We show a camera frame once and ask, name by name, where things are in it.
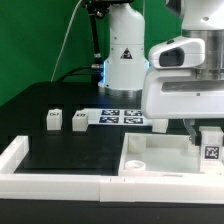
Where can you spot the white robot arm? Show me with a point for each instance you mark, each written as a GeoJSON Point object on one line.
{"type": "Point", "coordinates": [127, 65]}

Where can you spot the white U-shaped fence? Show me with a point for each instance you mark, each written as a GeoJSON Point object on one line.
{"type": "Point", "coordinates": [207, 189]}

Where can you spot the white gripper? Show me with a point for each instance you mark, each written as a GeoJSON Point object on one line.
{"type": "Point", "coordinates": [172, 89]}

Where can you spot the white square tabletop part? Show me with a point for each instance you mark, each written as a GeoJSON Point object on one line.
{"type": "Point", "coordinates": [151, 155]}

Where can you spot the white sheet with tags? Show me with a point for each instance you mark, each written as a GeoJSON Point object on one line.
{"type": "Point", "coordinates": [130, 117]}

